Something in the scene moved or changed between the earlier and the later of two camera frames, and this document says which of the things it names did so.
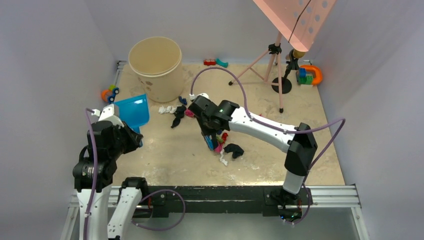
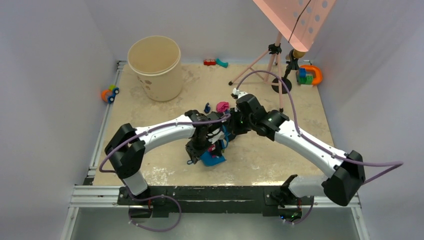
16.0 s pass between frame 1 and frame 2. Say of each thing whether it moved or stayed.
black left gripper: moved
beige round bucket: stayed
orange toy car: stayed
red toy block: stayed
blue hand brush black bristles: moved
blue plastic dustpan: moved
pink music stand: stayed
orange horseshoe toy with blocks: stayed
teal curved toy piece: stayed
